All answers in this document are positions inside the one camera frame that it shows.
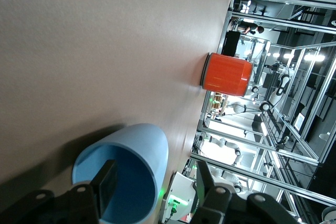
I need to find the black monitor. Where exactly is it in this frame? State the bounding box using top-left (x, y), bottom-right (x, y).
top-left (222, 30), bottom-right (241, 57)

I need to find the aluminium cage frame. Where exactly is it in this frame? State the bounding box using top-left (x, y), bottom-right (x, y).
top-left (191, 0), bottom-right (336, 224)

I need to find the orange can grey lid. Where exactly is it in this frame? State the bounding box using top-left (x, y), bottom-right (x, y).
top-left (201, 52), bottom-right (253, 97)

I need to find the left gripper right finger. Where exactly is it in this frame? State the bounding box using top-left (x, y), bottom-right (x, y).
top-left (194, 161), bottom-right (232, 224)

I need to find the light blue plastic cup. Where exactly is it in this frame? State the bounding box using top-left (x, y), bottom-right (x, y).
top-left (72, 123), bottom-right (169, 223)

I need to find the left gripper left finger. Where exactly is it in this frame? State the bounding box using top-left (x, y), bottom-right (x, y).
top-left (61, 159), bottom-right (118, 224)

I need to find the person in dark shirt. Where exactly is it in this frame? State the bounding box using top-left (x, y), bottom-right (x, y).
top-left (243, 22), bottom-right (265, 35)

